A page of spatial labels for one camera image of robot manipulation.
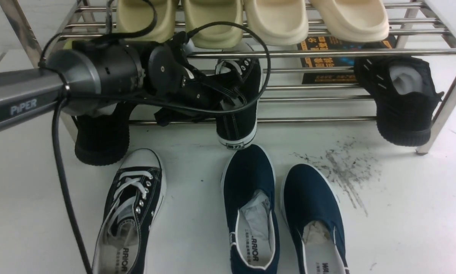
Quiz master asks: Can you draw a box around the black knit sneaker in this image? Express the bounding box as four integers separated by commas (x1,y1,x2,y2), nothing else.
354,57,444,147
75,102,136,166

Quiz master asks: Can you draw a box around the stainless steel shoe rack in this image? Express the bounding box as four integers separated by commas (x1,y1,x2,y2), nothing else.
0,0,456,155

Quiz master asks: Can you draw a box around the green foam slipper left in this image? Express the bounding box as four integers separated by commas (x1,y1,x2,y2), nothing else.
116,0,179,42

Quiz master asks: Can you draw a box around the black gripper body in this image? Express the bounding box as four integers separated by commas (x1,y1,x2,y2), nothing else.
143,32,246,126

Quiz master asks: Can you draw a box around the green foam slipper right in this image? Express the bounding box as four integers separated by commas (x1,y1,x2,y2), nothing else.
181,0,243,49

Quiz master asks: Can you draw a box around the black knit sneaker left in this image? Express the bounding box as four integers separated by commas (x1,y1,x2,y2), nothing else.
75,102,136,166

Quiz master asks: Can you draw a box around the cream foam slipper right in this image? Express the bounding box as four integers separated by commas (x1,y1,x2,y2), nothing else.
310,0,390,43

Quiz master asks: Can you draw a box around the green foam slipper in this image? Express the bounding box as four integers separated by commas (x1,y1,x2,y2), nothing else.
181,0,243,49
116,0,179,42

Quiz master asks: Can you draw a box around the navy slip-on shoe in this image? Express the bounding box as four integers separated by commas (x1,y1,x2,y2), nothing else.
281,163,349,274
221,144,280,274

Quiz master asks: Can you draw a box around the navy slip-on shoe left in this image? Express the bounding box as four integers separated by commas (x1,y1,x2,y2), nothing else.
221,144,280,274

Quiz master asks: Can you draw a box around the black knit sneaker right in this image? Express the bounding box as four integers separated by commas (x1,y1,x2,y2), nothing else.
354,57,444,147

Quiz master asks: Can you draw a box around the cream foam slipper left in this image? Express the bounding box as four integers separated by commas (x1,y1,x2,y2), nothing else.
242,0,309,46

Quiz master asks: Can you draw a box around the cream foam slipper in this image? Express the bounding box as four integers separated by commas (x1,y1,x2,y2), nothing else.
242,0,309,46
310,0,390,43

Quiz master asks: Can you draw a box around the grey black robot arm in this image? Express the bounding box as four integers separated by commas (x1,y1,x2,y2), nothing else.
0,32,241,131

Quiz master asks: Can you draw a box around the black canvas lace-up sneaker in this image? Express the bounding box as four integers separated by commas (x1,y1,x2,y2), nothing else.
214,58,262,150
92,148,167,274

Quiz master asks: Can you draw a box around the navy slip-on shoe right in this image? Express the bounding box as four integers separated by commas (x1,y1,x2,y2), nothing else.
281,163,349,274

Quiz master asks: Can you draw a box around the black and orange book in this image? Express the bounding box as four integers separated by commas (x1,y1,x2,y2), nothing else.
296,35,397,85

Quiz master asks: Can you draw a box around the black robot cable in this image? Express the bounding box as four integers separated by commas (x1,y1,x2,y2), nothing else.
38,0,272,274

